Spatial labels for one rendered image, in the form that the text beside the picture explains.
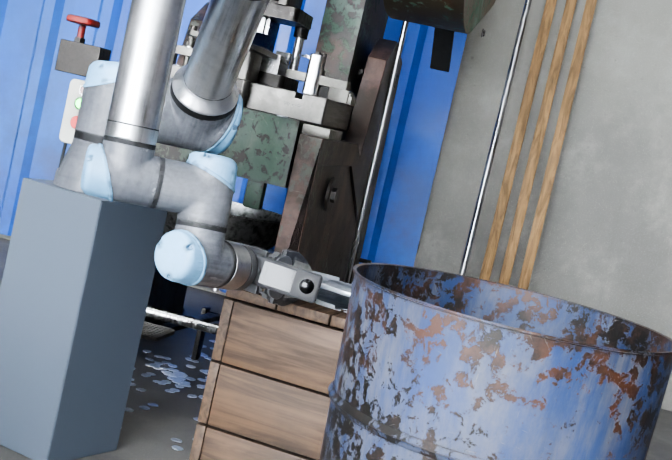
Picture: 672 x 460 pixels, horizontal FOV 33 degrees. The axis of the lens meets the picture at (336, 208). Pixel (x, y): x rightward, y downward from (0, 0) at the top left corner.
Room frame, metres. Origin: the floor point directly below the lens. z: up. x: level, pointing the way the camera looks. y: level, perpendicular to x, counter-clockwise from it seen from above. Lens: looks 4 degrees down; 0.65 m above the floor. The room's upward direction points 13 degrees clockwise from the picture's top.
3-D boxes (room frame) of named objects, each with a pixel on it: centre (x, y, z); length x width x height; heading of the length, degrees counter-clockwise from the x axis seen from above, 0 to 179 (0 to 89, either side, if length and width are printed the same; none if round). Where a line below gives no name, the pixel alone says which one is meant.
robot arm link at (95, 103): (1.93, 0.40, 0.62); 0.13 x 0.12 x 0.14; 106
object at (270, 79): (2.64, 0.26, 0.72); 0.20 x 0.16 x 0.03; 80
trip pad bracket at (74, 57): (2.46, 0.61, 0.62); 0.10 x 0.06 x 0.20; 80
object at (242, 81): (2.46, 0.29, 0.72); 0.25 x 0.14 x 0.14; 170
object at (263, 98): (2.63, 0.26, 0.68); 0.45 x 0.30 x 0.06; 80
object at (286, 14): (2.64, 0.26, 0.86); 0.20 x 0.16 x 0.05; 80
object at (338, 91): (2.60, 0.10, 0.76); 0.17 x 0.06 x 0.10; 80
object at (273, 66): (2.63, 0.26, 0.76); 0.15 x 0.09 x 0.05; 80
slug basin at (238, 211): (2.63, 0.26, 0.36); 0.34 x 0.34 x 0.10
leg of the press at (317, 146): (2.72, -0.02, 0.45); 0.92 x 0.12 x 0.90; 170
